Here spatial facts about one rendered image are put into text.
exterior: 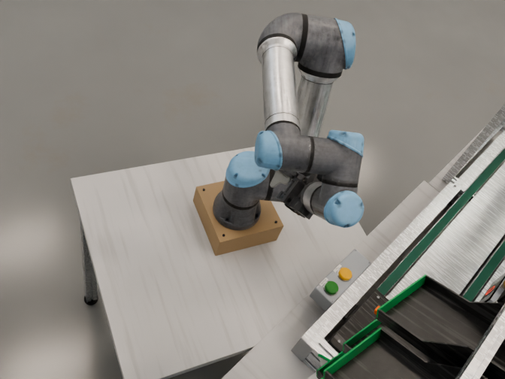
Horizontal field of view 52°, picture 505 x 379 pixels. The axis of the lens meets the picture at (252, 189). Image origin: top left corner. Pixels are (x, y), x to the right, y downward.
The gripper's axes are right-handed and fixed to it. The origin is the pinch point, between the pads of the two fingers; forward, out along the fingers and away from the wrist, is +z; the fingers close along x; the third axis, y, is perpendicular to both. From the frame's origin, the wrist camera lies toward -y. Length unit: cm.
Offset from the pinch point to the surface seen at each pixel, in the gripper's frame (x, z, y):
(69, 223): -23, 137, 69
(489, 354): 9, -73, 10
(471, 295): 75, 2, -7
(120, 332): -8, 12, 61
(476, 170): 75, 36, -51
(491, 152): 81, 43, -63
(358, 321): 42.0, -2.6, 20.1
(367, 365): 5, -60, 22
